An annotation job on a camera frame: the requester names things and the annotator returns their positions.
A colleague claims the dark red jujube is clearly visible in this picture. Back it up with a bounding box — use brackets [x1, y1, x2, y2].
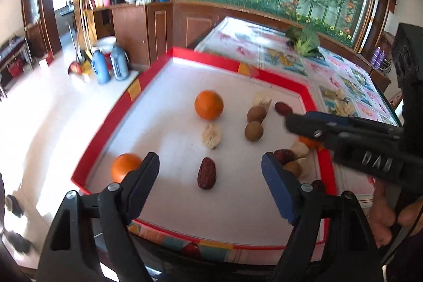
[197, 157, 217, 190]

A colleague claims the brown longan fruit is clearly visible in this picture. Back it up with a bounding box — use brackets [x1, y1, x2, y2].
[283, 161, 302, 179]

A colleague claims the person's hand holding gripper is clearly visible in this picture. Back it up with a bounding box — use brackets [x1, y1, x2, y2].
[368, 180, 422, 248]

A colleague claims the beige peeled fruit chunk top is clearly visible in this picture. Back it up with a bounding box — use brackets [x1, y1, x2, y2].
[335, 88, 346, 101]

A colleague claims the red jujube upper tray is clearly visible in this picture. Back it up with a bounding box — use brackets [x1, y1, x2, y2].
[275, 101, 293, 117]

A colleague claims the beige chunk tray corner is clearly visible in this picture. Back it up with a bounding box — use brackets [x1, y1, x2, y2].
[252, 90, 273, 112]

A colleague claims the brown longan upper tray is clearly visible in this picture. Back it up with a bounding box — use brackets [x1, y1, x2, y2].
[247, 105, 268, 123]

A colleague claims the brown longan on table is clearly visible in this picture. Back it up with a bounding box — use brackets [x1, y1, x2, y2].
[245, 121, 264, 142]

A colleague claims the purple bottle right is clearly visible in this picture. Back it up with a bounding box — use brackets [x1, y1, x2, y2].
[375, 50, 385, 69]

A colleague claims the purple bottle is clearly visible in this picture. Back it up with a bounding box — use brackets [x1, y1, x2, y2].
[370, 46, 381, 66]
[375, 50, 385, 69]

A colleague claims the green bok choy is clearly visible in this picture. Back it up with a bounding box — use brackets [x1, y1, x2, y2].
[285, 26, 323, 59]

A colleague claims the purple bottle left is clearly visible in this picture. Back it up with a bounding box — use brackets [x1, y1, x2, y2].
[370, 46, 381, 66]

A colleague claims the red white tray box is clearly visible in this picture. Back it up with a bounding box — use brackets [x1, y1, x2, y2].
[72, 47, 317, 265]

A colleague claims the beige fruit chunk in tray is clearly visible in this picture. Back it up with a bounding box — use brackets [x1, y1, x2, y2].
[201, 124, 222, 150]

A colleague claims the orange tangerine in tray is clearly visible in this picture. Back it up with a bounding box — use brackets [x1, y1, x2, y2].
[194, 90, 224, 121]

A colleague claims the grey blue thermos flask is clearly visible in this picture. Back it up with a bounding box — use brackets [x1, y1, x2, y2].
[111, 45, 130, 81]

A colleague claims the wooden sideboard cabinet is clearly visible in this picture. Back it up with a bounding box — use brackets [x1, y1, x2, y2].
[84, 1, 293, 67]

